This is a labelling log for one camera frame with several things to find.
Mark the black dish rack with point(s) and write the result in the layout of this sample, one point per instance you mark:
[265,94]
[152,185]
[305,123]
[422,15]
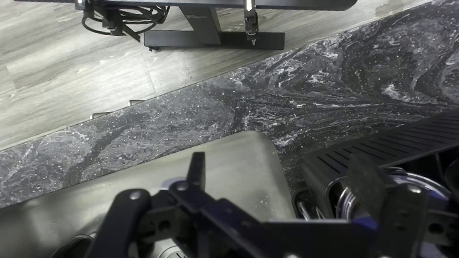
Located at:
[381,143]

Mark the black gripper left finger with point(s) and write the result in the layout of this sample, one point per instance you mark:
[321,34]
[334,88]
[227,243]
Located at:
[196,169]

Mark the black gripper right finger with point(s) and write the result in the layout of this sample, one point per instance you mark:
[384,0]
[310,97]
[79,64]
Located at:
[370,183]

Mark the black stand base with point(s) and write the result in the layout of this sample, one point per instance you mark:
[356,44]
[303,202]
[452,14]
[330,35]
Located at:
[205,28]

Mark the stainless steel sink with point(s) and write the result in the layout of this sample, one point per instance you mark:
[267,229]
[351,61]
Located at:
[238,166]

